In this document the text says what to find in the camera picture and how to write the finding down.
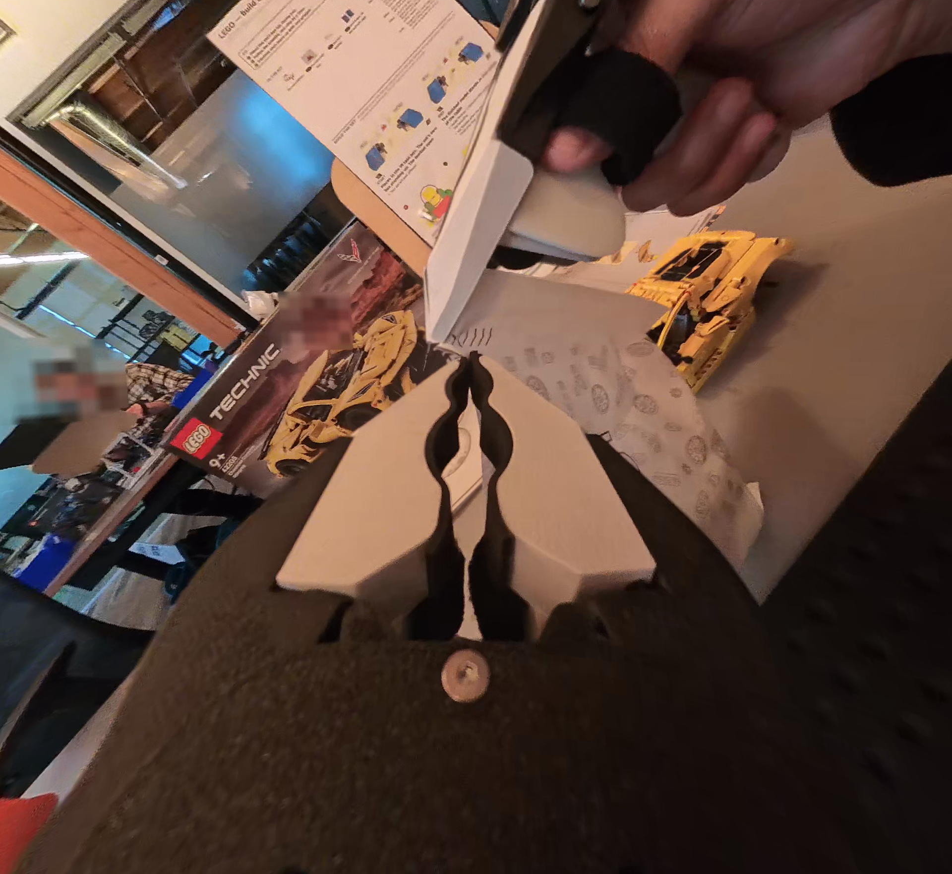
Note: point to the person's right hand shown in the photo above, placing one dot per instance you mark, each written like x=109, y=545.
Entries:
x=781, y=11

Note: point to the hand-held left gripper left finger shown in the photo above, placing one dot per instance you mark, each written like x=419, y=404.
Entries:
x=372, y=502

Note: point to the toy car set box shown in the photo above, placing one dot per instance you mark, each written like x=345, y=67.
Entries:
x=245, y=383

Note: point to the white instruction sheet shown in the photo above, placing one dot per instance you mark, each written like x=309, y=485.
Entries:
x=357, y=48

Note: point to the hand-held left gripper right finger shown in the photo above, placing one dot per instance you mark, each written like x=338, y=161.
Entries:
x=565, y=509

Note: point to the red plastic bin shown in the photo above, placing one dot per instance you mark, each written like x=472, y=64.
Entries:
x=22, y=829

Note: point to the person's right forearm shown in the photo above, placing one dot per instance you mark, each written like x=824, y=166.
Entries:
x=900, y=122

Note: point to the silver ventilation duct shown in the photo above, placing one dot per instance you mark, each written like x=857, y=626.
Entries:
x=97, y=137

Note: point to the yellow toy car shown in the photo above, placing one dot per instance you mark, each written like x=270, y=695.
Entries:
x=706, y=293

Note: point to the wooden beam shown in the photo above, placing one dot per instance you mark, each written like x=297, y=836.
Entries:
x=111, y=241

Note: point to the brown cardboard box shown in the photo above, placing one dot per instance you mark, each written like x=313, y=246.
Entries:
x=82, y=442

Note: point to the blue crate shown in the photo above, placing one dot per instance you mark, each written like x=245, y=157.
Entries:
x=44, y=561

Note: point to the black office chair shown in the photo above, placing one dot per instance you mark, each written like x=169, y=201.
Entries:
x=877, y=628

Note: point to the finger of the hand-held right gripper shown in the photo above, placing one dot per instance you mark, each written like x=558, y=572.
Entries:
x=476, y=234

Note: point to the large printed paper bag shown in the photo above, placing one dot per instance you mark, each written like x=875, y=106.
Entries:
x=595, y=368

